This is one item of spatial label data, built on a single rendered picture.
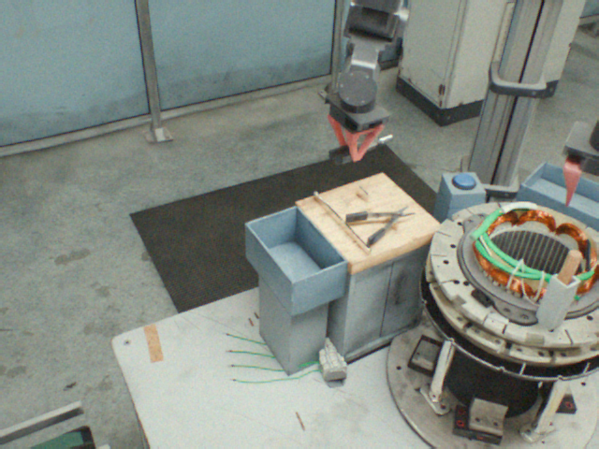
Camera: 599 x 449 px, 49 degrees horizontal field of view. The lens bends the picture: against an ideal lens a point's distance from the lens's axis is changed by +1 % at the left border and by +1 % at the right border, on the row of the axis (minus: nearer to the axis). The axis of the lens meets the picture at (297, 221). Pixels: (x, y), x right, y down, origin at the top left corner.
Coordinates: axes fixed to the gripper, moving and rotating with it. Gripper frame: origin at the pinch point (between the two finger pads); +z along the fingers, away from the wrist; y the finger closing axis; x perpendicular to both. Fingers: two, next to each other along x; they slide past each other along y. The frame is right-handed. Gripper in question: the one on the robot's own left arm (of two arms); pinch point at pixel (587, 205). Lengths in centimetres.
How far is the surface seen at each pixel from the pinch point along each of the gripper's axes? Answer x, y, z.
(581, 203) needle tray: 41, 1, 28
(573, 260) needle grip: -1.1, 1.2, 8.3
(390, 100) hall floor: 231, -102, 135
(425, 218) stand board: 16.1, -22.8, 25.0
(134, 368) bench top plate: -21, -62, 55
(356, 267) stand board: -1.0, -28.5, 25.9
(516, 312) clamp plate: -1.8, -2.8, 20.7
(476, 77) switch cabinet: 232, -60, 108
